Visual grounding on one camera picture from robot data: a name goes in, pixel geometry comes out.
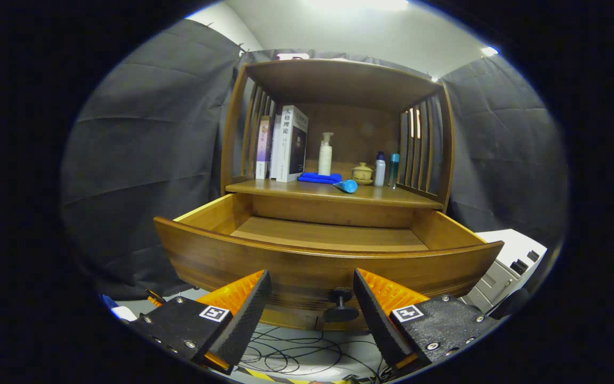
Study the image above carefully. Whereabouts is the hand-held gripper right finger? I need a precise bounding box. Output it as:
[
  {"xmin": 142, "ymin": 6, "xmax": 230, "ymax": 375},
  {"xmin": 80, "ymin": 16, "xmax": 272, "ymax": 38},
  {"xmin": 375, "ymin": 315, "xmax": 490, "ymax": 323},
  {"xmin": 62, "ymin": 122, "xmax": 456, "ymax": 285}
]
[{"xmin": 353, "ymin": 268, "xmax": 502, "ymax": 377}]

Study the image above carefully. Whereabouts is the white pump bottle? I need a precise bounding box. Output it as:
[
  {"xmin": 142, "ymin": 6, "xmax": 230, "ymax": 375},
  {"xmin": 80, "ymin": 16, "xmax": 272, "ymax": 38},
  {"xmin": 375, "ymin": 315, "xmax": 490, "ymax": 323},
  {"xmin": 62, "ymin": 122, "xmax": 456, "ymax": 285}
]
[{"xmin": 318, "ymin": 132, "xmax": 335, "ymax": 177}]

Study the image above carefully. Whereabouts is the folded blue cloth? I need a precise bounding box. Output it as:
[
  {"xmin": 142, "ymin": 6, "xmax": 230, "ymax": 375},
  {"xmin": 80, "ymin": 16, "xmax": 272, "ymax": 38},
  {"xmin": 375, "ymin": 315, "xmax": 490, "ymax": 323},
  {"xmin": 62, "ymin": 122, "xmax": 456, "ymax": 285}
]
[{"xmin": 297, "ymin": 172, "xmax": 343, "ymax": 185}]

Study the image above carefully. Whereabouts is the brown wooden drawer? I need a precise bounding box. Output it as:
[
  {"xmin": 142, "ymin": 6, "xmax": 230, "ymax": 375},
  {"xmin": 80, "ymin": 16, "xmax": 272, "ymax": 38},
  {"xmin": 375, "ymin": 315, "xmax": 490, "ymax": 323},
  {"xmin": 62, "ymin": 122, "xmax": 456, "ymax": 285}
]
[{"xmin": 153, "ymin": 193, "xmax": 505, "ymax": 331}]

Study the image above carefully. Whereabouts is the thick white portrait book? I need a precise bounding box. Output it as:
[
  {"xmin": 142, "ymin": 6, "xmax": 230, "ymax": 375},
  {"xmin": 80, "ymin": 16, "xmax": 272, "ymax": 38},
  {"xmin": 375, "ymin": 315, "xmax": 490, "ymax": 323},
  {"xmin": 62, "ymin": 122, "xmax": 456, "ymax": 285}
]
[{"xmin": 276, "ymin": 105, "xmax": 309, "ymax": 183}]

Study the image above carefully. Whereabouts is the black drawer knob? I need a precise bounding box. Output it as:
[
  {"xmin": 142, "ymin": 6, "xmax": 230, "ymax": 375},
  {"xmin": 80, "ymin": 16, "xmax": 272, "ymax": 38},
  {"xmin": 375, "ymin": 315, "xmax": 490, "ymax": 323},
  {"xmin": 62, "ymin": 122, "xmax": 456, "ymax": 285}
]
[{"xmin": 323, "ymin": 287, "xmax": 361, "ymax": 323}]

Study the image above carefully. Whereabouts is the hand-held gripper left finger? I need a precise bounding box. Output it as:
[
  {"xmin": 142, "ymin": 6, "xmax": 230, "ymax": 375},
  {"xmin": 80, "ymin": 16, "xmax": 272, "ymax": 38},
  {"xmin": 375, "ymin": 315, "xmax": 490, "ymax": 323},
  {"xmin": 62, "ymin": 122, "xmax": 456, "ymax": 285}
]
[{"xmin": 131, "ymin": 269, "xmax": 273, "ymax": 377}]

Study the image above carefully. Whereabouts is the thin white book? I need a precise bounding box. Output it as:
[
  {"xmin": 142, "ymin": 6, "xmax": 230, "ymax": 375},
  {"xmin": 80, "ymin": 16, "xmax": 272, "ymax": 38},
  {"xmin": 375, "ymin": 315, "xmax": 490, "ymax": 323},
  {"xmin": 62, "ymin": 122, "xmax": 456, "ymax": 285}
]
[{"xmin": 270, "ymin": 114, "xmax": 282, "ymax": 180}]

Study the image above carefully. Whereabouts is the white grey appliance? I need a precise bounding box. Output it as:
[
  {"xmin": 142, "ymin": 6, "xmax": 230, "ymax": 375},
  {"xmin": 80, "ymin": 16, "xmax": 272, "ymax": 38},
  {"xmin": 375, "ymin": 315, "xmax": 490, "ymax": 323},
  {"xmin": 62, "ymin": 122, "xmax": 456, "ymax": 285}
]
[{"xmin": 459, "ymin": 229, "xmax": 548, "ymax": 314}]

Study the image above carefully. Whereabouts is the yellow lidded teacup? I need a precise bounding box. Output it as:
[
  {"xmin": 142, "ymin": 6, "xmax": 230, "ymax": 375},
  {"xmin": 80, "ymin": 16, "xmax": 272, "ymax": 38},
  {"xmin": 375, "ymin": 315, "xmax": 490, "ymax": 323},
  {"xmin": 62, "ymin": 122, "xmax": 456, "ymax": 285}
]
[{"xmin": 351, "ymin": 162, "xmax": 375, "ymax": 186}]

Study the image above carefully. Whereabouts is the brown wooden countertop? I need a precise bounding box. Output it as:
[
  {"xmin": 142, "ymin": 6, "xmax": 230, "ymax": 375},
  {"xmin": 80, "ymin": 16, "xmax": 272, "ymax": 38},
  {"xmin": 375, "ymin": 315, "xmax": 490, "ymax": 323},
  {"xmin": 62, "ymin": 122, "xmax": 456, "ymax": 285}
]
[{"xmin": 225, "ymin": 160, "xmax": 445, "ymax": 210}]

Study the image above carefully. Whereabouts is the brown wooden cabinet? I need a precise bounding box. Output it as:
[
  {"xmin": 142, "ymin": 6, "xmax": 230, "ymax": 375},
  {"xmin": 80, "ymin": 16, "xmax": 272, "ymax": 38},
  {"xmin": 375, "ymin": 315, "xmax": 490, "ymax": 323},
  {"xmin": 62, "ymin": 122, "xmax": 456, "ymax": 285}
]
[{"xmin": 220, "ymin": 59, "xmax": 456, "ymax": 332}]

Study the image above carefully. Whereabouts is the large ceiling light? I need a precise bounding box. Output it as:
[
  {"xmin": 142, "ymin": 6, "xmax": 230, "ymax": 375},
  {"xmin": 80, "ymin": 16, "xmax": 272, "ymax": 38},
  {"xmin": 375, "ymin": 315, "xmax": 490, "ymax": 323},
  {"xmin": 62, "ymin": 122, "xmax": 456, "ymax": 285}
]
[{"xmin": 307, "ymin": 0, "xmax": 410, "ymax": 12}]

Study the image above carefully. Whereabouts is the purple book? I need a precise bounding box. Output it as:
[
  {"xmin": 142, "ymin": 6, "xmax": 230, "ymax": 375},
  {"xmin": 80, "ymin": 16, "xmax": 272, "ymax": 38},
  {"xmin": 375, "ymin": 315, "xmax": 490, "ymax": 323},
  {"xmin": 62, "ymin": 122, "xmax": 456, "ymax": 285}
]
[{"xmin": 255, "ymin": 116, "xmax": 272, "ymax": 180}]

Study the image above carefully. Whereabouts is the tangle of black cables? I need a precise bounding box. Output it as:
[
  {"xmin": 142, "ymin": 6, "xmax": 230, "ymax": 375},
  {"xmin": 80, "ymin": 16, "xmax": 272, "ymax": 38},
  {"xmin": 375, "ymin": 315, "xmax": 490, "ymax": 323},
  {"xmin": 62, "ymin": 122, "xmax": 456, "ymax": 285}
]
[{"xmin": 240, "ymin": 325, "xmax": 393, "ymax": 382}]

